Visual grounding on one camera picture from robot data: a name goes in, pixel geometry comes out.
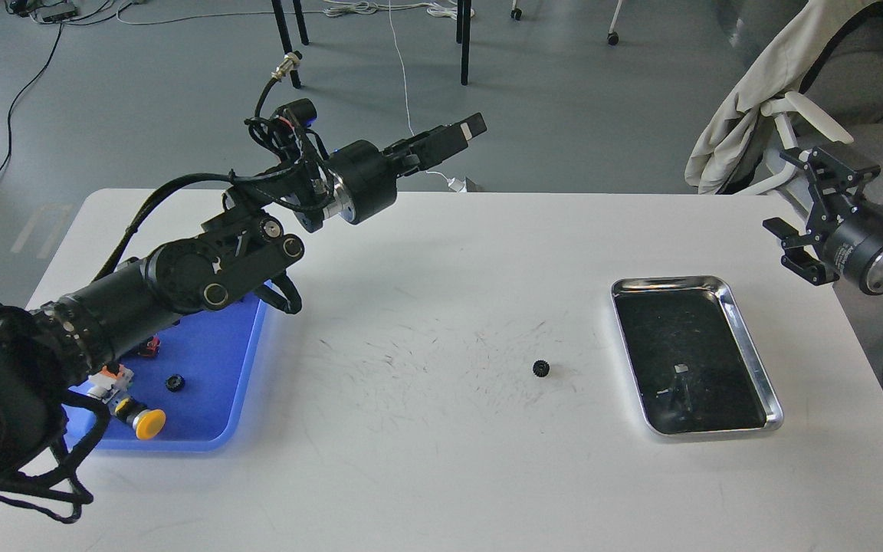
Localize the orange grey switch block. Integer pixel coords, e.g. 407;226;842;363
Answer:
96;363;136;391

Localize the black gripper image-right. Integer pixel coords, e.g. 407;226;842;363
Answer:
763;143;883;296

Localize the black table leg right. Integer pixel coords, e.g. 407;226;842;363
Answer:
455;0;472;85

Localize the black red switch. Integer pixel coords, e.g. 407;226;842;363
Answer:
136;335;161;359

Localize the black table leg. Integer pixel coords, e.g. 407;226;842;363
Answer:
455;0;472;85
271;0;310;90

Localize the black floor cable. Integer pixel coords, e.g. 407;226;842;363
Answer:
0;23;65;297

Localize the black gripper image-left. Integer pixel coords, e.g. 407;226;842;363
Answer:
323;113;487;225

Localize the white floor cable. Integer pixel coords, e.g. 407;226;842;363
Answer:
323;0;473;185

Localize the beige jacket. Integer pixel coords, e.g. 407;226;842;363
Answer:
684;1;883;193

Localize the yellow push button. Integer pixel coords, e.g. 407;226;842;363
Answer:
87;386;167;441

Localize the blue plastic tray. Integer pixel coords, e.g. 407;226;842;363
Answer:
97;294;268;453

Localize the black table leg left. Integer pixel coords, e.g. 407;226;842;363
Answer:
271;0;310;90

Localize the white power adapter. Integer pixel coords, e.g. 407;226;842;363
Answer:
446;177;484;193

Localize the silver metal tray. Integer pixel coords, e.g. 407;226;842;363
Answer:
610;275;784;441

